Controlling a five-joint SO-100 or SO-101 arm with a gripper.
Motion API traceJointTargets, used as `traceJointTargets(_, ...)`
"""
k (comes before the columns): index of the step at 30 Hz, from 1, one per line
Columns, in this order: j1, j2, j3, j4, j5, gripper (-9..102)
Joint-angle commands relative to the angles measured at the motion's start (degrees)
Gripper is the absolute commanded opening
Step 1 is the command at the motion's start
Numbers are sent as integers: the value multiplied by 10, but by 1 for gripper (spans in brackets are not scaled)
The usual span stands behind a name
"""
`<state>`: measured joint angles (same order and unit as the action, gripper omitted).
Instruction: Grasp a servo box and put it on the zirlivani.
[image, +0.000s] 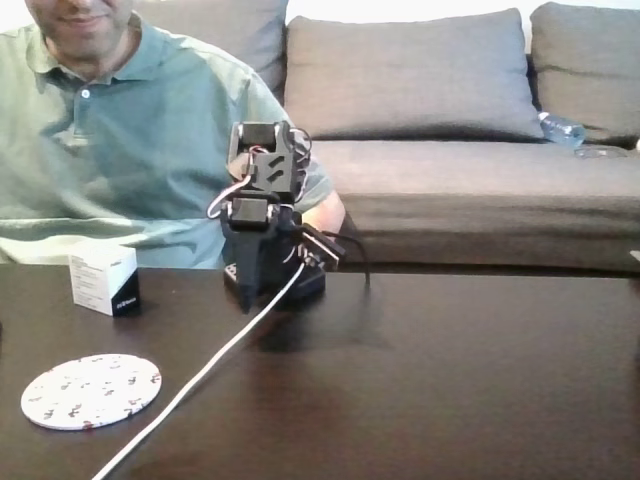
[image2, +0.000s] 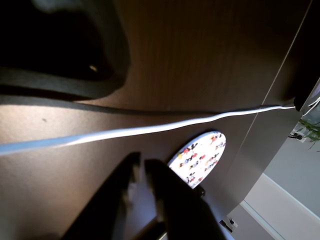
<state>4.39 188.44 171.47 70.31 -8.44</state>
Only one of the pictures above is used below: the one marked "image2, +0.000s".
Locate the green potted plant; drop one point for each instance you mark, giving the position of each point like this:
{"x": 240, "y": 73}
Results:
{"x": 311, "y": 128}

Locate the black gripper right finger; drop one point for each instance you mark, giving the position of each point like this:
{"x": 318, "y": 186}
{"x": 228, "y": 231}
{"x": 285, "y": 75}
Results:
{"x": 180, "y": 207}

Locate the round cartoon print coaster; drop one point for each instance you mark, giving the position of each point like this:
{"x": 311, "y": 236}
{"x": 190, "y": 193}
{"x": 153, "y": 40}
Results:
{"x": 200, "y": 160}

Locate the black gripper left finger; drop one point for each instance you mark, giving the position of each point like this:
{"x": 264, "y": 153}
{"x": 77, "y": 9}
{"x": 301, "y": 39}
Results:
{"x": 105, "y": 200}

